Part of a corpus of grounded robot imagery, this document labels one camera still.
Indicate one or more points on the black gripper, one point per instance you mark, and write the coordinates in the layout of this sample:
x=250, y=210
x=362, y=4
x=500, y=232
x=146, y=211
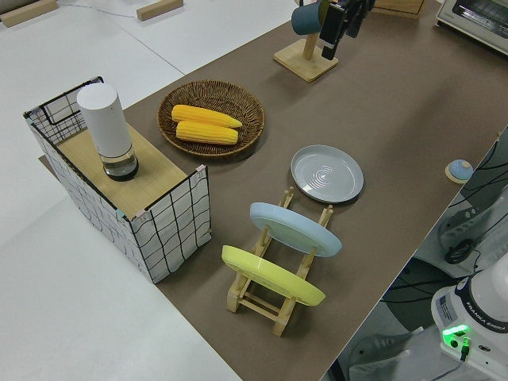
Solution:
x=355, y=7

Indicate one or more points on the gray plate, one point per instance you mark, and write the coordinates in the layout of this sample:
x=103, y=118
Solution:
x=325, y=174

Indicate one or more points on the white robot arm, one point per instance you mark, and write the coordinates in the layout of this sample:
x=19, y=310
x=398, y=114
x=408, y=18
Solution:
x=488, y=301

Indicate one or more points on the light blue plate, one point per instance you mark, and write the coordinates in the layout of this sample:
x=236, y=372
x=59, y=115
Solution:
x=293, y=228

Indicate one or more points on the yellow plate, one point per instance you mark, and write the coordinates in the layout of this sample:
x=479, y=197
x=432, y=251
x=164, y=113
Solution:
x=270, y=275

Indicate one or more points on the wooden plate rack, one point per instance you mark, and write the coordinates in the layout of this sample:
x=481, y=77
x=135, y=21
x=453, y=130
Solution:
x=235, y=299

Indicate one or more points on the dark blue mug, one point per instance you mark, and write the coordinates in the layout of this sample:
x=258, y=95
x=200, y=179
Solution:
x=305, y=18

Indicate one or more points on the wooden mug tree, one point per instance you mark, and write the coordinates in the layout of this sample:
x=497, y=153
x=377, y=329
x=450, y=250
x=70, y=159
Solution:
x=305, y=59

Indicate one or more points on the brown wicker basket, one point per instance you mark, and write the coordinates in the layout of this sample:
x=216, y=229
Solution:
x=248, y=107

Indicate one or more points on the cream toaster oven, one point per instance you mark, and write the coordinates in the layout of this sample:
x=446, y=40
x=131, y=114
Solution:
x=476, y=20

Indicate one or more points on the yellow corn cob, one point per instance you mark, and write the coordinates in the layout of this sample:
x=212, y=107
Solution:
x=198, y=114
x=206, y=133

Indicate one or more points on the wooden block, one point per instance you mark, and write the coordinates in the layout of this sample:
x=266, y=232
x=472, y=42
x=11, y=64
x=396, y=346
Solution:
x=28, y=12
x=158, y=8

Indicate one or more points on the white cylindrical grinder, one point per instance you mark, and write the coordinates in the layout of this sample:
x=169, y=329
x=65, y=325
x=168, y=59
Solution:
x=105, y=119

